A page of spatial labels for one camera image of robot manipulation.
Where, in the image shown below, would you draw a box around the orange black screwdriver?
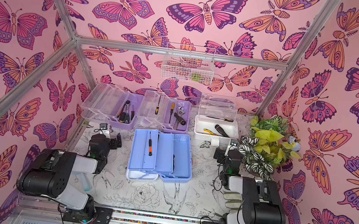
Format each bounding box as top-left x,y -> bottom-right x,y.
148,132 -> 153,157

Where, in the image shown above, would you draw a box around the adjustable wrench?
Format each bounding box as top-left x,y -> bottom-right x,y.
174,106 -> 185,130

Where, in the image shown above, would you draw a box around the yellow black screwdriver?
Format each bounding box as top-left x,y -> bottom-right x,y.
205,116 -> 234,123

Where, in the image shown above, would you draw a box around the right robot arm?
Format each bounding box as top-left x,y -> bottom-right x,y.
205,147 -> 286,224

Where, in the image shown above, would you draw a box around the yellow screwdriver in lid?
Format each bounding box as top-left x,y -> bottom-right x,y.
155,95 -> 162,116

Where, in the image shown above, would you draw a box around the white toolbox clear lid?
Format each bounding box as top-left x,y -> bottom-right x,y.
191,92 -> 245,149

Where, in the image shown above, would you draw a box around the left purple toolbox clear lid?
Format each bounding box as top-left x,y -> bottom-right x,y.
80,83 -> 144,130

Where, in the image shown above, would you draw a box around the yellow handled pliers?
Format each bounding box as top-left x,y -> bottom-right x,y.
203,128 -> 218,136

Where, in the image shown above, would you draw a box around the black pliers in purple box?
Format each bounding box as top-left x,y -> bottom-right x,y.
118,100 -> 135,124

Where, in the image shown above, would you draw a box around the black handled tool purple box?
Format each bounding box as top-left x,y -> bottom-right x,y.
174,113 -> 187,125

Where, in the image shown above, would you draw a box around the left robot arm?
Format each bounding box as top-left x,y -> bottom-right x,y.
16,133 -> 122,224

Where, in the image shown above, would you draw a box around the black handle tool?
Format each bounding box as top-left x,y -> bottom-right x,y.
214,124 -> 229,138

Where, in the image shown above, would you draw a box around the white wire basket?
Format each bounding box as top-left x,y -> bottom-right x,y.
160,42 -> 216,86

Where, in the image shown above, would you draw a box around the work glove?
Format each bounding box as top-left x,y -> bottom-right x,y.
223,191 -> 243,210

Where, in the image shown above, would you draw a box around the silver wrench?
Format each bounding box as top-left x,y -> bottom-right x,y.
206,102 -> 233,109

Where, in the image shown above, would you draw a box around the potted green plant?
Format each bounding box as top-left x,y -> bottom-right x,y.
237,115 -> 301,180

